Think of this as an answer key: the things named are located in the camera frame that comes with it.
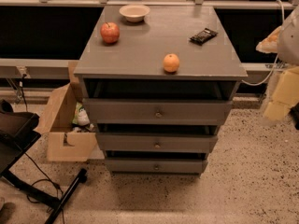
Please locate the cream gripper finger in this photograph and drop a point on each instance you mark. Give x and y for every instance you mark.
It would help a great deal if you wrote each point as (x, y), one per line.
(285, 95)

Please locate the grey drawer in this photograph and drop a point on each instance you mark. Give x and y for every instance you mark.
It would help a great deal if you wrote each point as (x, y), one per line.
(155, 166)
(160, 112)
(156, 142)

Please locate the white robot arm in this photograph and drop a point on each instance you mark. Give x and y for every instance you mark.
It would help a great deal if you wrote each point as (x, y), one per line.
(284, 41)

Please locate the grey drawer cabinet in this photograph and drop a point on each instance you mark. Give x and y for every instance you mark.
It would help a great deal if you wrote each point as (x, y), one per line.
(133, 69)

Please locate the grey bottom drawer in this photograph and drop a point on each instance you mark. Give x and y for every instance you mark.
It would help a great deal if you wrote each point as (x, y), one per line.
(155, 166)

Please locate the grey top drawer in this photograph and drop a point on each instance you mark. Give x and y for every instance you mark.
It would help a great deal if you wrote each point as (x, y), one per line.
(160, 112)

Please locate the black snack packet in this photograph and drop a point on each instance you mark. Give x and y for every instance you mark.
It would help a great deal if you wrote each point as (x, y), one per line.
(203, 36)

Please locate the orange fruit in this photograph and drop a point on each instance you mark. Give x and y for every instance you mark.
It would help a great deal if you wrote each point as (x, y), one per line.
(171, 63)

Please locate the white bowl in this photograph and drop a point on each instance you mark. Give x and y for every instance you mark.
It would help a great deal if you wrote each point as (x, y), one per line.
(134, 13)

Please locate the red apple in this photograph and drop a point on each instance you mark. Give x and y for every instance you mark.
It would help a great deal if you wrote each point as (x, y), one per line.
(110, 32)

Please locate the white green plush toy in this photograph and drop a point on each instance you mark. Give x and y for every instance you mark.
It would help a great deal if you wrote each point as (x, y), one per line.
(80, 116)

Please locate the black stand leg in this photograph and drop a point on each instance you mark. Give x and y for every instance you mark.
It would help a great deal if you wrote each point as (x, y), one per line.
(57, 205)

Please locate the cardboard box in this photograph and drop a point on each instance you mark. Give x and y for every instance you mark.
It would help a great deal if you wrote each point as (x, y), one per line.
(56, 121)

